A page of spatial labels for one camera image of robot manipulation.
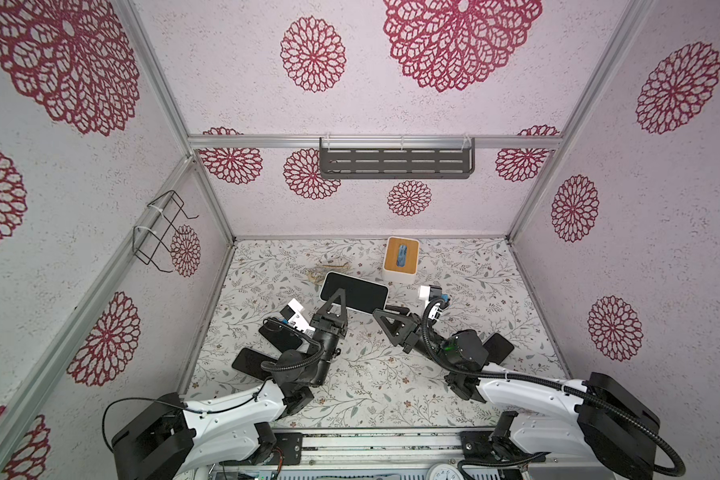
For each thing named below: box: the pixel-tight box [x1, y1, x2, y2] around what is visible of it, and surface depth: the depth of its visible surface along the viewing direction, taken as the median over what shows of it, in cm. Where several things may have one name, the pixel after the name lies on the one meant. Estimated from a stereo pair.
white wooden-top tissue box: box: [382, 236, 420, 284], surface depth 109 cm
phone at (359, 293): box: [319, 271, 389, 311], surface depth 67 cm
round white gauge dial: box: [427, 463, 464, 480], surface depth 69 cm
